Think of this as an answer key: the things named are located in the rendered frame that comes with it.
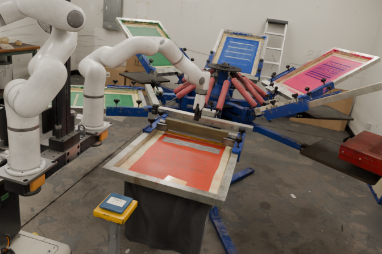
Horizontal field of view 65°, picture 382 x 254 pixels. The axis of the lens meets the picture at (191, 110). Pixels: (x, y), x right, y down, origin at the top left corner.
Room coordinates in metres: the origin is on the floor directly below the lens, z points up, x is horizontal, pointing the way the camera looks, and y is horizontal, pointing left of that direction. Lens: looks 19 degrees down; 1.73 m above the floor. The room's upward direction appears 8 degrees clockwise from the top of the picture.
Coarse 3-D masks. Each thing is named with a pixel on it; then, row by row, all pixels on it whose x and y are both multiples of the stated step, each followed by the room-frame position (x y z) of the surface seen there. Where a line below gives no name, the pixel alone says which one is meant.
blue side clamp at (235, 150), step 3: (237, 135) 1.80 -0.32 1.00; (243, 135) 1.80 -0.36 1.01; (243, 138) 1.75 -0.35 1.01; (243, 141) 1.72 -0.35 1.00; (234, 144) 1.65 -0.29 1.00; (240, 144) 1.66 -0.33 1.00; (234, 147) 1.61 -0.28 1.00; (240, 147) 1.60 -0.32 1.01; (234, 150) 1.57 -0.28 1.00; (237, 150) 1.58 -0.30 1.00; (240, 150) 1.56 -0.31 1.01; (240, 153) 1.63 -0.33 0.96
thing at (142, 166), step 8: (160, 136) 1.72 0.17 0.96; (168, 136) 1.74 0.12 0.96; (176, 136) 1.75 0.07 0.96; (160, 144) 1.61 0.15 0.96; (168, 144) 1.62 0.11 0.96; (176, 144) 1.64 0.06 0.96; (152, 152) 1.49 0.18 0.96; (144, 160) 1.39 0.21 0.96; (136, 168) 1.30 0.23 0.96; (144, 168) 1.31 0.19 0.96; (152, 168) 1.32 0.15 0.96; (160, 168) 1.33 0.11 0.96; (168, 168) 1.34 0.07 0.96; (160, 176) 1.26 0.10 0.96
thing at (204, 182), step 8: (200, 144) 1.68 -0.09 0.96; (208, 144) 1.70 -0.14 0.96; (216, 144) 1.72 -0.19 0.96; (200, 152) 1.57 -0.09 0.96; (208, 152) 1.59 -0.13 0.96; (216, 160) 1.50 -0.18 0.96; (208, 168) 1.40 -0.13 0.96; (216, 168) 1.41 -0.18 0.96; (176, 176) 1.28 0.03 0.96; (184, 176) 1.29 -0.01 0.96; (192, 176) 1.30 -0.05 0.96; (200, 176) 1.31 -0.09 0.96; (208, 176) 1.32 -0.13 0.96; (192, 184) 1.23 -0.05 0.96; (200, 184) 1.24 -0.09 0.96; (208, 184) 1.25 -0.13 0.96
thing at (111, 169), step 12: (144, 132) 1.67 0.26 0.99; (132, 144) 1.49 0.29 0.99; (120, 156) 1.34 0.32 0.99; (108, 168) 1.21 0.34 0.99; (120, 168) 1.22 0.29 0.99; (228, 168) 1.37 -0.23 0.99; (132, 180) 1.17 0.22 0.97; (144, 180) 1.16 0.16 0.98; (156, 180) 1.16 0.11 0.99; (228, 180) 1.25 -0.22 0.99; (168, 192) 1.13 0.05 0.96; (180, 192) 1.12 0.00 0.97; (192, 192) 1.11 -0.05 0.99; (204, 192) 1.12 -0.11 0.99; (216, 204) 1.09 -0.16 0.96
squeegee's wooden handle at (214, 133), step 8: (168, 120) 1.77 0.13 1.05; (176, 120) 1.76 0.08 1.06; (168, 128) 1.77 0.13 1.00; (176, 128) 1.75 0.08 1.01; (184, 128) 1.74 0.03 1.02; (192, 128) 1.73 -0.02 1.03; (200, 128) 1.72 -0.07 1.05; (208, 128) 1.71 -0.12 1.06; (216, 128) 1.72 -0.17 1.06; (208, 136) 1.71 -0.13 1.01; (216, 136) 1.70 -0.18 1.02; (224, 136) 1.68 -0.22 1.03
